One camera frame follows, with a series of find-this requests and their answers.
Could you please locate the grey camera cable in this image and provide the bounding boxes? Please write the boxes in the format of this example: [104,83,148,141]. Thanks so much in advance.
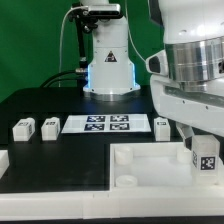
[58,6,81,88]

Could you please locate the black camera on stand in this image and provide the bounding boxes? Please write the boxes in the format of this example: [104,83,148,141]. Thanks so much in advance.
[87,4,121,19]

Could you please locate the white sheet with markers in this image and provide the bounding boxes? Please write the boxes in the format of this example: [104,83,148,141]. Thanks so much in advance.
[62,114,151,134]

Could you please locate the white left fence piece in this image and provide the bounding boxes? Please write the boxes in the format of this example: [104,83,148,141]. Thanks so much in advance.
[0,150,9,179]

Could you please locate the black camera stand pole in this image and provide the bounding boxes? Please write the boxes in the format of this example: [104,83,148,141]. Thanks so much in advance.
[68,3,98,68]

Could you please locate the black base cables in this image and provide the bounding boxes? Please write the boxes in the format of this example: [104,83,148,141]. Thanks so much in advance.
[39,67,89,89]

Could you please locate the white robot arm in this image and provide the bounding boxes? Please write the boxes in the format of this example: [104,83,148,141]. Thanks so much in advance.
[81,0,224,137]

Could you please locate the white front fence rail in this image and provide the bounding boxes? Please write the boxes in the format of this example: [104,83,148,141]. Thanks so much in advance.
[0,186,224,221]

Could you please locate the white square tabletop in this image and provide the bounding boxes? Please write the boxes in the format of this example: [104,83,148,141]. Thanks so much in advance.
[110,142,224,188]

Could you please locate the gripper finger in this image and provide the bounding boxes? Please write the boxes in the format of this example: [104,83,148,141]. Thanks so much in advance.
[176,122,194,149]

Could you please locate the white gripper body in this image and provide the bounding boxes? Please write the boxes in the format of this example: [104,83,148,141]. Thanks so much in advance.
[150,75,224,137]

